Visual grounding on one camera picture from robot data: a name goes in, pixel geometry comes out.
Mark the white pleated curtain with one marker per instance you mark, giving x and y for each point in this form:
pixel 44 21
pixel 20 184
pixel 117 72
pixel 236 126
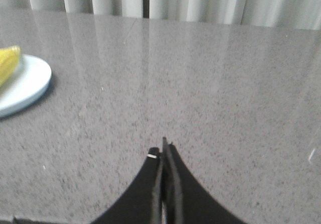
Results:
pixel 297 14

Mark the light blue round plate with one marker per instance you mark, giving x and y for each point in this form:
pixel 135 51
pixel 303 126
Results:
pixel 29 81

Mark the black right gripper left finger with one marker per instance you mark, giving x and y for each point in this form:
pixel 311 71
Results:
pixel 142 200

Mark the yellow toy corn cob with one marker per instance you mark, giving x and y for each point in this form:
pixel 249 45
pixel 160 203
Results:
pixel 10 57

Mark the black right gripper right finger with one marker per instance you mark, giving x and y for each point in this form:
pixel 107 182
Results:
pixel 184 198

